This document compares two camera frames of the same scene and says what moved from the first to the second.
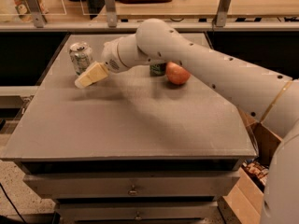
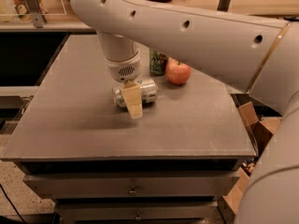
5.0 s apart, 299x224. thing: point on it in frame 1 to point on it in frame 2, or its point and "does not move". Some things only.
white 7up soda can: x=81 y=55 to x=149 y=91
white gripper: x=109 y=56 to x=124 y=70
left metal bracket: x=35 y=6 does not move
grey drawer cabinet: x=134 y=147 does not move
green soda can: x=158 y=69 does not move
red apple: x=177 y=74 does not move
